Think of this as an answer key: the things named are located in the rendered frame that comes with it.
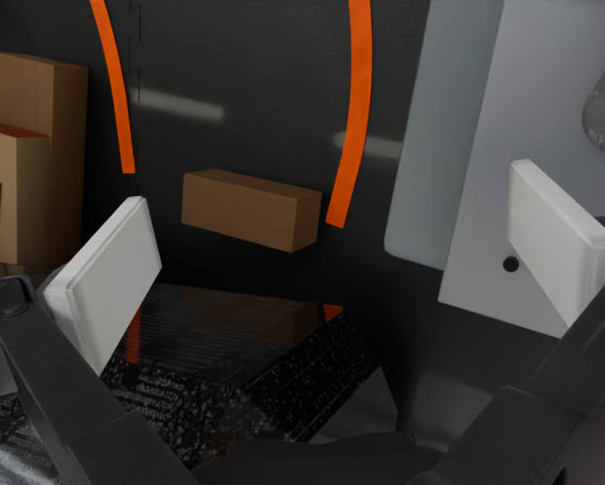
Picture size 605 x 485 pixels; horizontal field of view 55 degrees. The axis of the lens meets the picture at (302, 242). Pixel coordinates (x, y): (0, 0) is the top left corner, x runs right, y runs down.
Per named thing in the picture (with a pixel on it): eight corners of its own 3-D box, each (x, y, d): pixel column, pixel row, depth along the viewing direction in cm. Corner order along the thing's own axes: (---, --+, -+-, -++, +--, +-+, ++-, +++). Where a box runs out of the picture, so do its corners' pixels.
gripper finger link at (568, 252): (592, 244, 14) (625, 242, 14) (509, 160, 20) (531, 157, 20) (582, 350, 15) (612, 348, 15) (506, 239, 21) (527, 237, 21)
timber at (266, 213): (322, 191, 131) (297, 198, 121) (316, 242, 134) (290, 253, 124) (214, 167, 144) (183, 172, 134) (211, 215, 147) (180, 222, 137)
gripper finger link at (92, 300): (97, 384, 16) (71, 386, 16) (163, 268, 22) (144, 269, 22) (67, 288, 15) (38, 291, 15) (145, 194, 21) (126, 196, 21)
